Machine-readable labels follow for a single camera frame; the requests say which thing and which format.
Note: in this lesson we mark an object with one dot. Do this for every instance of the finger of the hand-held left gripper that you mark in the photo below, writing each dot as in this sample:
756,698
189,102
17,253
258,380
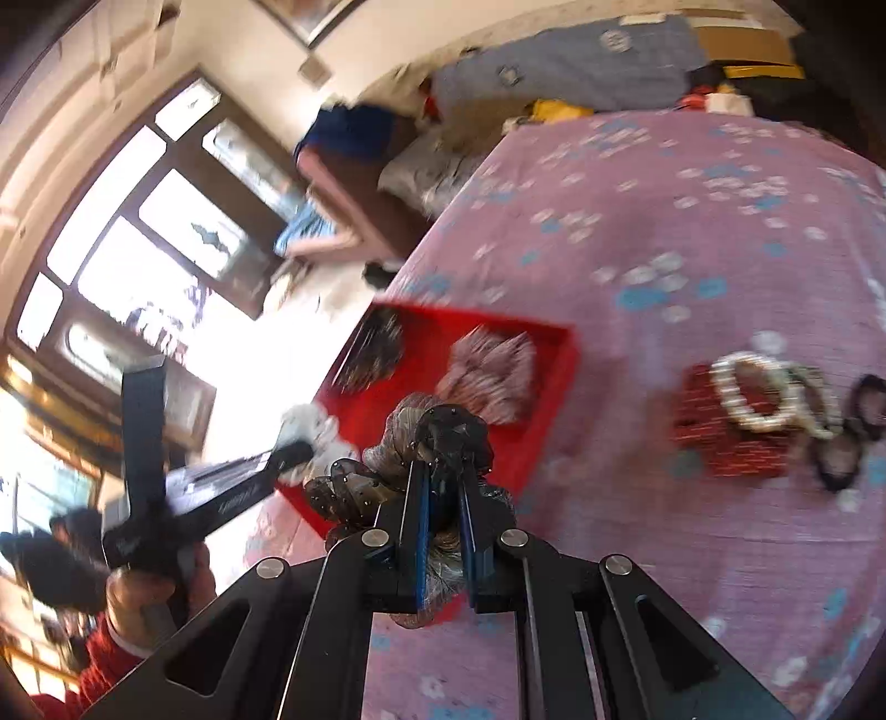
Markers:
291,457

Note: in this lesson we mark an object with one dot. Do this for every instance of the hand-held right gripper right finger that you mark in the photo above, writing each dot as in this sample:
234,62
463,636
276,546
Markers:
471,547

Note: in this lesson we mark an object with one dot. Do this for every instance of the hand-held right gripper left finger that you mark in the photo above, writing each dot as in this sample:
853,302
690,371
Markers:
421,526

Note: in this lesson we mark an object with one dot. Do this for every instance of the white printed scrunchie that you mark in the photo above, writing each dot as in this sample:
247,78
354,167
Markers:
308,422

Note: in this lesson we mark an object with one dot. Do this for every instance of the dark sheer dotted scrunchie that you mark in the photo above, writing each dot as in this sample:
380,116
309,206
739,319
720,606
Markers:
408,422

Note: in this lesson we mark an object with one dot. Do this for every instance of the red tray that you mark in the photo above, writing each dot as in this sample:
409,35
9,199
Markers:
429,360

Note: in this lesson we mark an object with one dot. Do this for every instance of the red dotted scrunchie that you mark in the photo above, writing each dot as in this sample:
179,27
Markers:
699,429

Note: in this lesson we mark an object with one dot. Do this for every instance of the person's left hand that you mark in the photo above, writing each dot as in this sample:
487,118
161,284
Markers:
135,609

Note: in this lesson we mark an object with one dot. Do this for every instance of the dark brown scrunchie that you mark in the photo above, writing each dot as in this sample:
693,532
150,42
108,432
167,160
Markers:
374,349

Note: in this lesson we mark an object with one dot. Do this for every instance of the pink striped scrunchie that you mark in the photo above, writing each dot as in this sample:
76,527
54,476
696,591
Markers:
491,374

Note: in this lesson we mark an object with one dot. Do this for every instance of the pair of black boots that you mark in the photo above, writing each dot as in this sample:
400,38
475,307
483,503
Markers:
381,273

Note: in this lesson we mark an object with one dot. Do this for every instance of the blue seat cushion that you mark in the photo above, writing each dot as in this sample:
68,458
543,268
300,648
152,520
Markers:
304,232

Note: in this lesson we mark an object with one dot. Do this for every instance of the brown sofa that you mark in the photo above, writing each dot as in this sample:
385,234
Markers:
360,201

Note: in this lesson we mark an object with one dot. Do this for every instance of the wooden glass door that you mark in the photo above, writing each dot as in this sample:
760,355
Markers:
187,159

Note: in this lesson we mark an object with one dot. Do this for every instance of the grey pillow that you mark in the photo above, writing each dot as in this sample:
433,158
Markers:
429,173

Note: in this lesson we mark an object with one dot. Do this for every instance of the dark blue clothing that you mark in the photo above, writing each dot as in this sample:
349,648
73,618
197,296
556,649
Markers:
346,128

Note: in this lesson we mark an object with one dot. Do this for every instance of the pink floral tablecloth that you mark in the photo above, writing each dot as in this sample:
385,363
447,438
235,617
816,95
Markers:
692,242

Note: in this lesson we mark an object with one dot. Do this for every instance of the yellow bag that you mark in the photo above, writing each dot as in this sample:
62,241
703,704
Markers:
561,111

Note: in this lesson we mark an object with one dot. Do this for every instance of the blue striped quilt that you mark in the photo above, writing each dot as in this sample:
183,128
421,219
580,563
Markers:
574,69

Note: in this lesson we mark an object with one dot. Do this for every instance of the red bag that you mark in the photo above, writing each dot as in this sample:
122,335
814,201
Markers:
696,97

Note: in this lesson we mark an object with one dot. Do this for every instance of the white bag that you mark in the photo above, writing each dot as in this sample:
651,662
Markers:
728,102

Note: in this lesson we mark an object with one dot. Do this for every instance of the cardboard box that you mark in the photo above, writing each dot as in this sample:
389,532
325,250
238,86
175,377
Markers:
747,45

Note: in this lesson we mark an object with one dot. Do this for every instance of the wall plaque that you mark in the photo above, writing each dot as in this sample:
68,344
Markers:
315,70

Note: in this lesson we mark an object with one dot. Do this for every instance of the framed wall picture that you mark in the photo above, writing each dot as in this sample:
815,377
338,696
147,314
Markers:
311,17

